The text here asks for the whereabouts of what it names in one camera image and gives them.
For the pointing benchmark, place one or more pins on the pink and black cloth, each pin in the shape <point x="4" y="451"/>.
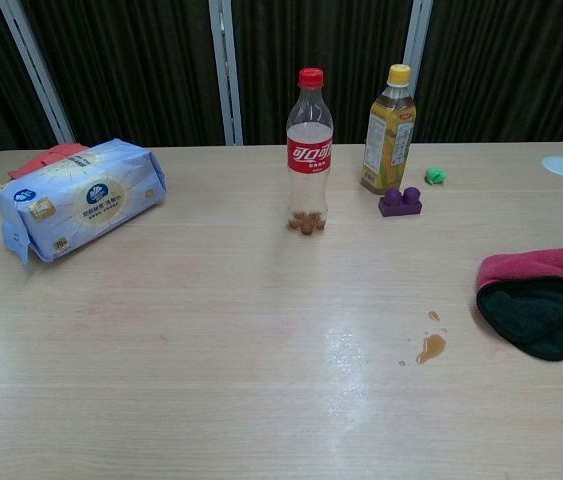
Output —
<point x="536" y="280"/>

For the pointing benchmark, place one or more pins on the dark pleated curtain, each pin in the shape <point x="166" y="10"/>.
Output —
<point x="141" y="65"/>

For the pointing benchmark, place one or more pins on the brown liquid spill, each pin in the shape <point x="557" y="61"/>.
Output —
<point x="431" y="347"/>

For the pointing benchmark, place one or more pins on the tea bottle yellow cap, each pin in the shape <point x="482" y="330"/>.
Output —
<point x="388" y="135"/>

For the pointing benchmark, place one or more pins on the red paper packet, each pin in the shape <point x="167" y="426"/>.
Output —
<point x="43" y="159"/>

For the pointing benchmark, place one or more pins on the small green toy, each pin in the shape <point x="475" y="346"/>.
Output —
<point x="435" y="175"/>

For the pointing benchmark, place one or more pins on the blue tissue pack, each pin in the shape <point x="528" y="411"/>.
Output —
<point x="86" y="200"/>

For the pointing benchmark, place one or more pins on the purple building block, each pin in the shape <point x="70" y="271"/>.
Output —
<point x="401" y="202"/>

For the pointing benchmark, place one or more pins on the grey metal frame post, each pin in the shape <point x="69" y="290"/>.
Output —
<point x="418" y="40"/>
<point x="226" y="70"/>
<point x="36" y="70"/>

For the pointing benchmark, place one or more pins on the clear cola bottle red label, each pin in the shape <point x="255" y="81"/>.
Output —
<point x="309" y="150"/>

